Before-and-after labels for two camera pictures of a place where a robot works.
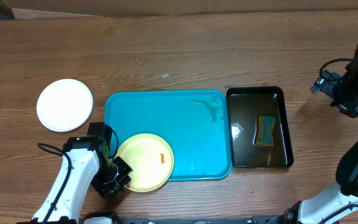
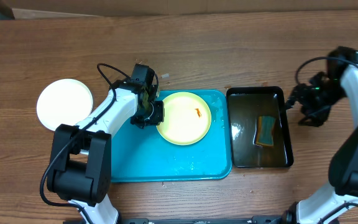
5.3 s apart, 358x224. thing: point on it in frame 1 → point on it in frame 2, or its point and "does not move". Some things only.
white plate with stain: [64, 105] does not move
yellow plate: [150, 158] → [187, 119]
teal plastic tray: [194, 124] does not move
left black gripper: [125, 179] → [159, 118]
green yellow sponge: [265, 130] does not move
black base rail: [271, 219] does not move
